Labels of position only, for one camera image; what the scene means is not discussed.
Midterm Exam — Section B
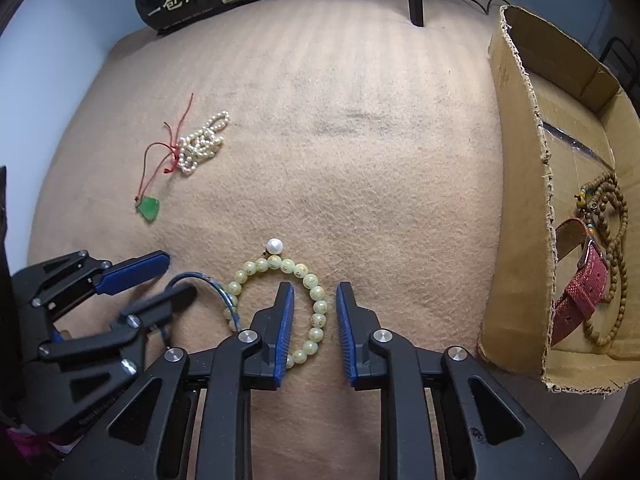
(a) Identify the cardboard box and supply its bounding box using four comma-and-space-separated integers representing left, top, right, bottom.
477, 5, 640, 397

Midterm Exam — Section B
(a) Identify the pale yellow-green bead bracelet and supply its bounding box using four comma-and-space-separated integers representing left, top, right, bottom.
227, 239, 328, 368

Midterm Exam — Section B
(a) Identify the red watch strap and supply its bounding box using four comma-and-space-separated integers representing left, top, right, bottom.
550, 217, 611, 346

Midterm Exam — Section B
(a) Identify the dark blue bangle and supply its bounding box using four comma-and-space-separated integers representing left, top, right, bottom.
165, 272, 242, 332

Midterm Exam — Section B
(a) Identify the green jade pendant red cord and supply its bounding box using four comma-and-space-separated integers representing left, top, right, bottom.
135, 92, 196, 223

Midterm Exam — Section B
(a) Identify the white pearl necklace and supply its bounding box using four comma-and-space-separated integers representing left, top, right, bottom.
176, 111, 231, 177

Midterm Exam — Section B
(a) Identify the brown wooden bead necklace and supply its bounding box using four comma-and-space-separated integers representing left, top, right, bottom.
575, 170, 632, 348

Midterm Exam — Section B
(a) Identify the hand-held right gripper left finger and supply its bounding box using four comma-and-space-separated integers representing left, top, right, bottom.
52, 281, 296, 480

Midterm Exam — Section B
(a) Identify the black metal shoe rack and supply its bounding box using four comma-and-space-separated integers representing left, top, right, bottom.
599, 37, 640, 92

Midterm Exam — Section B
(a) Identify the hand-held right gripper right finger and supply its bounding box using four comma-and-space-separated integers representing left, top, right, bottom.
335, 281, 581, 480

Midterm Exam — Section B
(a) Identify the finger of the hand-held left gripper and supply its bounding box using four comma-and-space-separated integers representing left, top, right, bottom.
37, 282, 198, 378
11, 250, 171, 321

